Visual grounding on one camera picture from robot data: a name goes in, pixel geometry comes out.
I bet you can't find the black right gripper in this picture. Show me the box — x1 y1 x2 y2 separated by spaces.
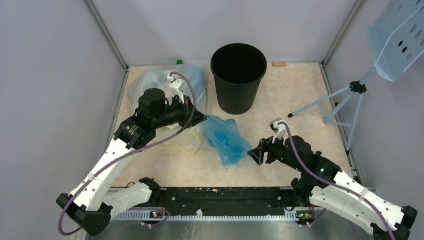
247 130 303 172

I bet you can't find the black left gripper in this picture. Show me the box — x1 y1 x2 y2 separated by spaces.
153 94 208 129

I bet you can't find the blue plastic trash bag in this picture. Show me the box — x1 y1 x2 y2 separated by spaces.
201 114 252 166

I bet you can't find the large translucent yellowish trash bag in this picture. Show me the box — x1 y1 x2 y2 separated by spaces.
127 65 207 155

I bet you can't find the black ribbed trash bin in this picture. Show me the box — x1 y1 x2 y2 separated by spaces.
210 43 268 115

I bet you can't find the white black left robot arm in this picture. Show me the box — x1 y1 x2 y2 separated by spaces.
56 88 208 237

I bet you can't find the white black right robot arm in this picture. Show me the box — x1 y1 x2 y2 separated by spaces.
248 135 418 240

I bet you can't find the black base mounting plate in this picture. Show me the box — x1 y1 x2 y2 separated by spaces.
140 187 316 217

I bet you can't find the small tan wooden block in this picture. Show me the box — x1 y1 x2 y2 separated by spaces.
272 61 288 68

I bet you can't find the light blue tripod stand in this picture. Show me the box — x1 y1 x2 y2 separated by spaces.
287 67 379 156

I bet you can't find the perforated light blue metal panel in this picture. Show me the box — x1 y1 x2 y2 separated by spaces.
365 0 424 82

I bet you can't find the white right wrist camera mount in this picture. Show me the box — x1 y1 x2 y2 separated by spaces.
269 118 287 144

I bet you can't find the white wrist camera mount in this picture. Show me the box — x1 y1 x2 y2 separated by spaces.
269 118 287 144
167 74 192 104

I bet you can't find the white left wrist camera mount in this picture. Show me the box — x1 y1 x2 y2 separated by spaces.
167 74 192 104

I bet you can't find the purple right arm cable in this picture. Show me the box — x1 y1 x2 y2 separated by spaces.
276 119 398 240

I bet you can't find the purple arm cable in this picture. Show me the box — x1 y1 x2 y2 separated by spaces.
276 119 398 240
58 71 197 237

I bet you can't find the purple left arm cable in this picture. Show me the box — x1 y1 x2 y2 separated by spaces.
58 71 197 237

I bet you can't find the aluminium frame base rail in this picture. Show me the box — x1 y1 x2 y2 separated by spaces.
97 209 372 240

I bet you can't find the white toothed cable rail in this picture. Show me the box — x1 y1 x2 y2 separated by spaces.
113 209 313 223

